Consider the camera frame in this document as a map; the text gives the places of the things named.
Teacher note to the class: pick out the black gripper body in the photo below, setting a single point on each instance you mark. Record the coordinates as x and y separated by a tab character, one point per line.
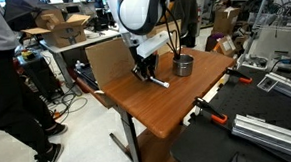
143	57

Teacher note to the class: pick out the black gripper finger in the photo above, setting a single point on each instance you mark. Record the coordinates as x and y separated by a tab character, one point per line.
153	69
138	73

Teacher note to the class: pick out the black white dry-erase marker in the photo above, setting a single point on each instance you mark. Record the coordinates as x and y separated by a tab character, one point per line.
159	82

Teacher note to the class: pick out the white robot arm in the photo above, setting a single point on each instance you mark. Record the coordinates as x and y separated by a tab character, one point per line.
135	11

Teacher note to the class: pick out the stainless steel cup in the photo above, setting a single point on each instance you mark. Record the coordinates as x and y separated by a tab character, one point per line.
183	66

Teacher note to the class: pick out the flat printed cardboard panel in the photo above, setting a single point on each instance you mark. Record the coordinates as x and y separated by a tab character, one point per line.
110	62

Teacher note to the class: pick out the black draped office chair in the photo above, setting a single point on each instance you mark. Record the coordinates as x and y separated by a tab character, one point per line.
186	17

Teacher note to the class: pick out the white grey-legged side table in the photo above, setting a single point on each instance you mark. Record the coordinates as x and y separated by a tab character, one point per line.
83	40

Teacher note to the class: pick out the purple bag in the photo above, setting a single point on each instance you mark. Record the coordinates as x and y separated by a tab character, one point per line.
213	41

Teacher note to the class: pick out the orange black bar clamp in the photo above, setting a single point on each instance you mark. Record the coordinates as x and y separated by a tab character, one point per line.
211	111
239	75

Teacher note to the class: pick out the labelled low cardboard box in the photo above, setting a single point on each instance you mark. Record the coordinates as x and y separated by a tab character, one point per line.
226	46

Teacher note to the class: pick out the open cardboard shipping box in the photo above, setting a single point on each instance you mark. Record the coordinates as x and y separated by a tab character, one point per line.
61	30

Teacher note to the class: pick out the tall brown cardboard box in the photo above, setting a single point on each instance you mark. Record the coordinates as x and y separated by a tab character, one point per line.
225	20

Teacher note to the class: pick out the black equipment cabinet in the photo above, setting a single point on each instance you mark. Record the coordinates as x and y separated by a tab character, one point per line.
40	76

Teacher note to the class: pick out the black sneaker white sole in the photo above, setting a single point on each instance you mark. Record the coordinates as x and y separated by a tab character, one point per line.
48	159
56	129

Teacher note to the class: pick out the black perforated breadboard table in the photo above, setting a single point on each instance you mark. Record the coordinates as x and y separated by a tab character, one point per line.
253	102

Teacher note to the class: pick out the yellow red emergency stop button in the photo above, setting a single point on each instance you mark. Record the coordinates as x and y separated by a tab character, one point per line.
27	54

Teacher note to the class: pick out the small white label plate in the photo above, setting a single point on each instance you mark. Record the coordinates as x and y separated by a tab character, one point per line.
267	84

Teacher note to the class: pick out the black photo umbrella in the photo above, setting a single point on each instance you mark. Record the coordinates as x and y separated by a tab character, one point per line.
21	7

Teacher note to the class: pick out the person in grey shirt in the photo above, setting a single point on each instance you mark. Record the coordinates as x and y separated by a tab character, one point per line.
5	81

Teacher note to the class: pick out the large aluminium extrusion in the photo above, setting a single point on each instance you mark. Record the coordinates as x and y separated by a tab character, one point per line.
272	136

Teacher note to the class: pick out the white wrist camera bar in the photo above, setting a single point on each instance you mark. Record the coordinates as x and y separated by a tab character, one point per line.
153	44

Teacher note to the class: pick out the grey metal table leg frame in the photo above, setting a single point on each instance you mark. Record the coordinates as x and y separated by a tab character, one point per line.
130	135

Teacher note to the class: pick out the white metal machine frame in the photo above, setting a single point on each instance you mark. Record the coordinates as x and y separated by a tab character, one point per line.
274	47

